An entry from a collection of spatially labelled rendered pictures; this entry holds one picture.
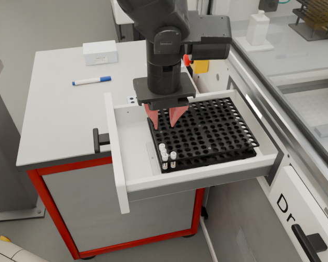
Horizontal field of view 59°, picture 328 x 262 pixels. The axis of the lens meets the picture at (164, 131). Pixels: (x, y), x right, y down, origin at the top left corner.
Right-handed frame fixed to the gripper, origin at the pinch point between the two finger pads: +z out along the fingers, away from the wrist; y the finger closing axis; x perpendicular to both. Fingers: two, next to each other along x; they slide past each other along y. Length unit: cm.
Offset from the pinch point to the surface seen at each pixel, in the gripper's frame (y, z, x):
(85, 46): -16, 17, 68
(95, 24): -13, 100, 272
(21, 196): -60, 85, 52
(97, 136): -13.7, 6.8, 5.9
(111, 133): -10.4, 5.2, 4.7
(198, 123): 9.8, 7.9, 6.1
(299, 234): 17.4, 6.6, -24.4
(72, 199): -27, 45, 17
